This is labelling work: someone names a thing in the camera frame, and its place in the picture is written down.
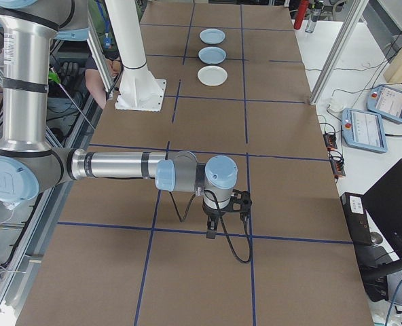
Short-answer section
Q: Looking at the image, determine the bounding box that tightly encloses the white round plate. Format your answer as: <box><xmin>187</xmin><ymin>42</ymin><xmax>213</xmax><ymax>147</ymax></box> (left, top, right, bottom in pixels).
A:
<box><xmin>197</xmin><ymin>65</ymin><xmax>230</xmax><ymax>87</ymax></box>

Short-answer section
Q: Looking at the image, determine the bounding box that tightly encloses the light blue round plate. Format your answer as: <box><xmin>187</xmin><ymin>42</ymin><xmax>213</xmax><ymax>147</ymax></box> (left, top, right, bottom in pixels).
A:
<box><xmin>199</xmin><ymin>28</ymin><xmax>227</xmax><ymax>46</ymax></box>
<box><xmin>198</xmin><ymin>46</ymin><xmax>228</xmax><ymax>66</ymax></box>

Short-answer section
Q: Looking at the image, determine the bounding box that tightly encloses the person bare forearm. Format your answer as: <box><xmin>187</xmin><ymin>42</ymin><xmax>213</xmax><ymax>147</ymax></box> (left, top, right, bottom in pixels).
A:
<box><xmin>85</xmin><ymin>68</ymin><xmax>108</xmax><ymax>110</ymax></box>

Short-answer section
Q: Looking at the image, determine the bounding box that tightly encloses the person bare hand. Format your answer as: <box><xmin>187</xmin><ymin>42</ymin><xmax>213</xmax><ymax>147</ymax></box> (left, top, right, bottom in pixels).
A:
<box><xmin>109</xmin><ymin>58</ymin><xmax>123</xmax><ymax>78</ymax></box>

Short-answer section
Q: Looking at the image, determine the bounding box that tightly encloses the small red circuit board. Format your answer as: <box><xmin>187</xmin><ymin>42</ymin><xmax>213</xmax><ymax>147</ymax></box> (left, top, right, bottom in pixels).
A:
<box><xmin>323</xmin><ymin>132</ymin><xmax>339</xmax><ymax>151</ymax></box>
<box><xmin>329</xmin><ymin>158</ymin><xmax>347</xmax><ymax>179</ymax></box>

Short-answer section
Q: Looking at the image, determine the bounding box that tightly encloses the white power adapter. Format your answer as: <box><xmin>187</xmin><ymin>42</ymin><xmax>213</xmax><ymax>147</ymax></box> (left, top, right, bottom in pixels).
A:
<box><xmin>325</xmin><ymin>97</ymin><xmax>346</xmax><ymax>115</ymax></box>

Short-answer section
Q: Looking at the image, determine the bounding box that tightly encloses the blue-grey teach pendant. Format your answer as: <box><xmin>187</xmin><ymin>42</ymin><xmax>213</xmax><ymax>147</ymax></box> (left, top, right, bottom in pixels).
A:
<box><xmin>341</xmin><ymin>107</ymin><xmax>389</xmax><ymax>154</ymax></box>
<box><xmin>367</xmin><ymin>84</ymin><xmax>402</xmax><ymax>124</ymax></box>

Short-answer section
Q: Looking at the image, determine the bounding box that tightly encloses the black laptop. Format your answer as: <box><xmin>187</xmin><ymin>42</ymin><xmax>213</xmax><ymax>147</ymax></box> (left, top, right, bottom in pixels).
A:
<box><xmin>339</xmin><ymin>157</ymin><xmax>402</xmax><ymax>266</ymax></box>

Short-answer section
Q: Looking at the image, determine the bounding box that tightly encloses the slanted aluminium bar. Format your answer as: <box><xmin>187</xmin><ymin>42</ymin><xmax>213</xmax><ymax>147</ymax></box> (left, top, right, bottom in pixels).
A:
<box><xmin>84</xmin><ymin>27</ymin><xmax>116</xmax><ymax>102</ymax></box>

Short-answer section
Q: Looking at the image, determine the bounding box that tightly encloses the white side desk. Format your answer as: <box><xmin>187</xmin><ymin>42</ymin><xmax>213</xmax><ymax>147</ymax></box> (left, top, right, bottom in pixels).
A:
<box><xmin>289</xmin><ymin>8</ymin><xmax>402</xmax><ymax>326</ymax></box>

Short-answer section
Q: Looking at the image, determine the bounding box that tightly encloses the black glove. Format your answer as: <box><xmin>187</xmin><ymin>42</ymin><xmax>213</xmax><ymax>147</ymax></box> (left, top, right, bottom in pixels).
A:
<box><xmin>58</xmin><ymin>60</ymin><xmax>84</xmax><ymax>81</ymax></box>

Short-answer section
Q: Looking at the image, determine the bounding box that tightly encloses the red water bottle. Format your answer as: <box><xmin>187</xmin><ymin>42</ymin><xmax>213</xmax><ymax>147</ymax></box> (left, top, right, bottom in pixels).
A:
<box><xmin>293</xmin><ymin>0</ymin><xmax>310</xmax><ymax>31</ymax></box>

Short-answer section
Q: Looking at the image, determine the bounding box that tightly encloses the clear dark-capped bottle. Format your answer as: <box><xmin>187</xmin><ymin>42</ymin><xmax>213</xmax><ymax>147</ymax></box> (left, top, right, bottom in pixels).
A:
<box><xmin>304</xmin><ymin>0</ymin><xmax>325</xmax><ymax>34</ymax></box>

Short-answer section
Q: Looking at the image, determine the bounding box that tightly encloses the person torso green shirt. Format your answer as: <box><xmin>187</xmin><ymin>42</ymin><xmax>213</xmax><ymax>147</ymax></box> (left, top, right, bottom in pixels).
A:
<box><xmin>85</xmin><ymin>0</ymin><xmax>143</xmax><ymax>71</ymax></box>

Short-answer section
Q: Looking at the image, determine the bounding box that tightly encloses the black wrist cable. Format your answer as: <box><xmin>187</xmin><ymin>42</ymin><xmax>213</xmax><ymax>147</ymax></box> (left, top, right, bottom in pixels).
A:
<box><xmin>168</xmin><ymin>189</ymin><xmax>253</xmax><ymax>264</ymax></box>

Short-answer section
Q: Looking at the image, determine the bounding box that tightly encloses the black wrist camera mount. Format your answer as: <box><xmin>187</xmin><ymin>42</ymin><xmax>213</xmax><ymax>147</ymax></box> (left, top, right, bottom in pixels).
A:
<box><xmin>229</xmin><ymin>189</ymin><xmax>253</xmax><ymax>222</ymax></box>

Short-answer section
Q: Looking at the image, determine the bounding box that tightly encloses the V-shaped metal bar frame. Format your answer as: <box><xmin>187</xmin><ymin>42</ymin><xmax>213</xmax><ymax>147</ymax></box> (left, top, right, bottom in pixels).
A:
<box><xmin>0</xmin><ymin>43</ymin><xmax>102</xmax><ymax>326</ymax></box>

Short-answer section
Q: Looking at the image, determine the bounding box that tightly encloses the blue cable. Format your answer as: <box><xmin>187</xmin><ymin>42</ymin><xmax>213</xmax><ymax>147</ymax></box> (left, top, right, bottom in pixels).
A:
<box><xmin>385</xmin><ymin>270</ymin><xmax>402</xmax><ymax>326</ymax></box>

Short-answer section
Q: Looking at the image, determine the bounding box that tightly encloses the white pedestal column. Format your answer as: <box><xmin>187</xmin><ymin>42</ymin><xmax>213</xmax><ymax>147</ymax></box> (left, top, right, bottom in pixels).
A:
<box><xmin>104</xmin><ymin>0</ymin><xmax>168</xmax><ymax>113</ymax></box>

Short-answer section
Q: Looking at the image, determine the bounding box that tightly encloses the aluminium frame post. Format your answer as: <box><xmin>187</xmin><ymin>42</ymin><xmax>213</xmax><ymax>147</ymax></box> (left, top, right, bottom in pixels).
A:
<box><xmin>308</xmin><ymin>0</ymin><xmax>367</xmax><ymax>107</ymax></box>

